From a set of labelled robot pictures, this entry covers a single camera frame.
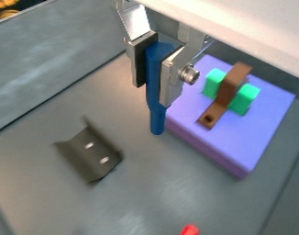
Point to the red hexagonal peg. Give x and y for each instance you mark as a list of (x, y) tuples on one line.
[(190, 230)]

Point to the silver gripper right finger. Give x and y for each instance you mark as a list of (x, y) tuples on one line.
[(177, 67)]

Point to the green block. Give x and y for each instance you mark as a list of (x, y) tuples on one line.
[(246, 94)]

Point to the brown L-shaped bracket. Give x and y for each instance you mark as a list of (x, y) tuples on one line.
[(233, 82)]

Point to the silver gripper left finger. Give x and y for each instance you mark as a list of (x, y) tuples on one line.
[(139, 36)]

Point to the blue hexagonal peg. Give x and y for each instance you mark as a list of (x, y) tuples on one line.
[(155, 54)]

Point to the black angle bracket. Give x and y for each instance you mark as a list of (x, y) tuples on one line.
[(90, 152)]

